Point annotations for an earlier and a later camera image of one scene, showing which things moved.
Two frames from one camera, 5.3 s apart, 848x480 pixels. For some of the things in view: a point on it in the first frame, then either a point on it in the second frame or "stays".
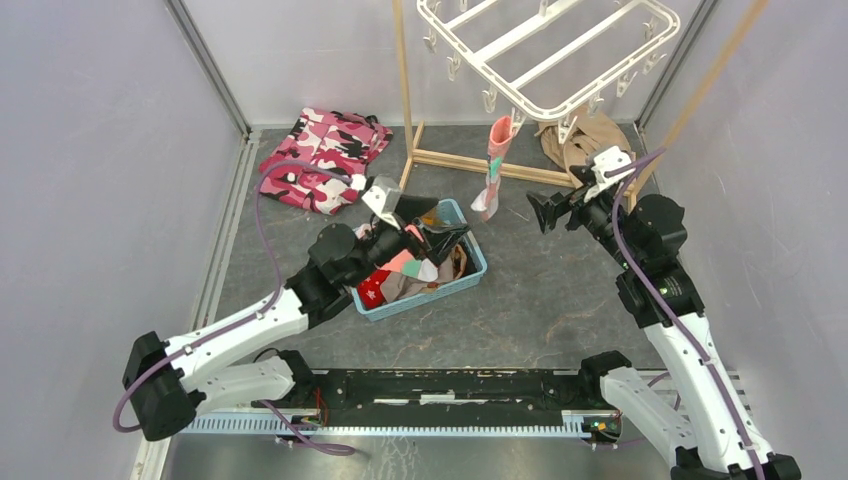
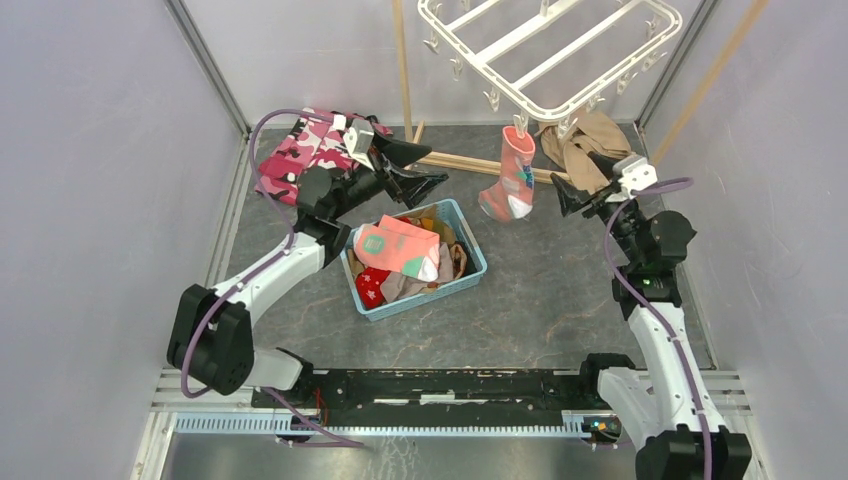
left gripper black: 438,240 -> 411,187
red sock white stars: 369,291 stays
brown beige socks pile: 398,285 stays
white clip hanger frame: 551,59 stays
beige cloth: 589,136 stays
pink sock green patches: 499,131 -> 512,195
